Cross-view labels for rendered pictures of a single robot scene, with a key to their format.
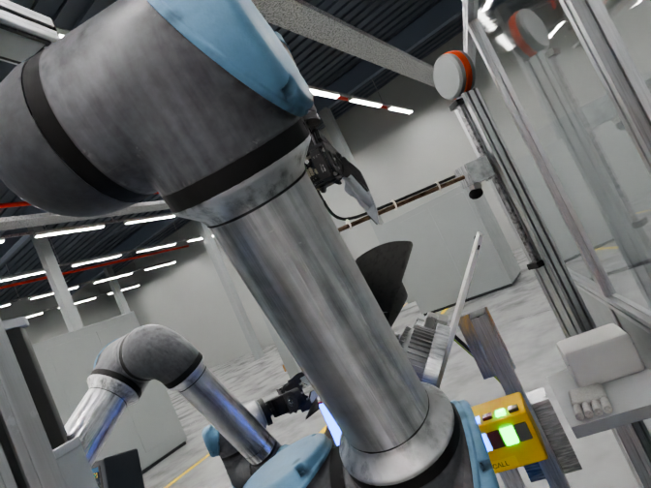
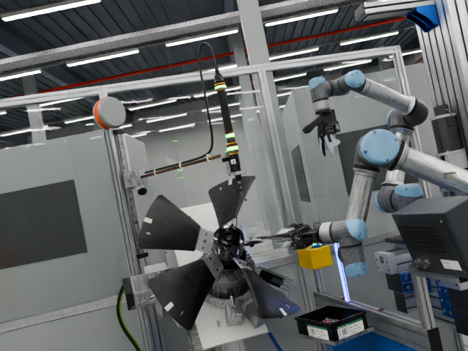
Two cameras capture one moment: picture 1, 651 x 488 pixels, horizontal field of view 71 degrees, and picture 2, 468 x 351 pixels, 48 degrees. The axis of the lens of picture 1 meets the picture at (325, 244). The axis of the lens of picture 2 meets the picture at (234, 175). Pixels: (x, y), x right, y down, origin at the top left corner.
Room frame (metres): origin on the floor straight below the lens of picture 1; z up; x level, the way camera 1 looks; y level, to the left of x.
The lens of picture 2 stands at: (2.41, 1.79, 1.37)
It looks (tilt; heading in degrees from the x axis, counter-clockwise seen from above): 2 degrees up; 238
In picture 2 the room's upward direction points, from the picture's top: 11 degrees counter-clockwise
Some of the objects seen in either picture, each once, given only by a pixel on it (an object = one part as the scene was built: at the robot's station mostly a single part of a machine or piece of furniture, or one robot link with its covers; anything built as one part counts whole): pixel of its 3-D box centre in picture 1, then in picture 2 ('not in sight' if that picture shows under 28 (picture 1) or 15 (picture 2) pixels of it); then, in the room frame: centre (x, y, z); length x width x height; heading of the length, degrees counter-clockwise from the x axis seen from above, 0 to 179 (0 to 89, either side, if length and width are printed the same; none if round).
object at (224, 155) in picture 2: not in sight; (233, 163); (1.32, 0.03, 1.50); 0.09 x 0.07 x 0.10; 108
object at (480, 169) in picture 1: (476, 171); (134, 178); (1.51, -0.56, 1.54); 0.10 x 0.07 x 0.08; 108
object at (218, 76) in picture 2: not in sight; (227, 123); (1.32, 0.04, 1.65); 0.04 x 0.04 x 0.46
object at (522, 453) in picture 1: (493, 439); (314, 258); (0.88, -0.13, 1.02); 0.16 x 0.10 x 0.11; 73
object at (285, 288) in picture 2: not in sight; (270, 288); (1.26, 0.03, 0.98); 0.20 x 0.16 x 0.20; 73
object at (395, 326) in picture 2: not in sight; (364, 315); (1.00, 0.24, 0.82); 0.90 x 0.04 x 0.08; 73
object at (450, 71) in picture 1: (453, 75); (109, 113); (1.54, -0.64, 1.88); 0.17 x 0.15 x 0.16; 163
